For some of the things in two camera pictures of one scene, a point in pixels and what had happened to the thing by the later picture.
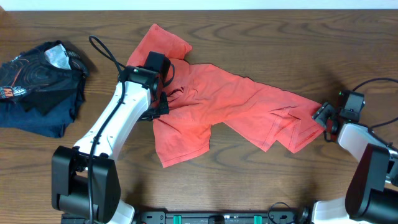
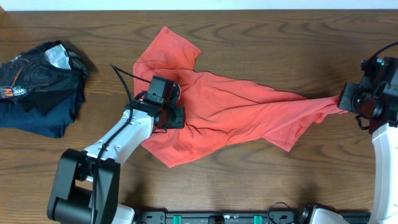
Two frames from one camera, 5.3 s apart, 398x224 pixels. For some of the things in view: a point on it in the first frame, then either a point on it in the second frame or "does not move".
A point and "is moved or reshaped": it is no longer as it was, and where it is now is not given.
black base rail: (288, 216) does not move
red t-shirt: (200, 94) is moved or reshaped
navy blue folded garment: (51, 124) does not move
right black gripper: (323, 112) -> (345, 98)
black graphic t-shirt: (39, 76) does not move
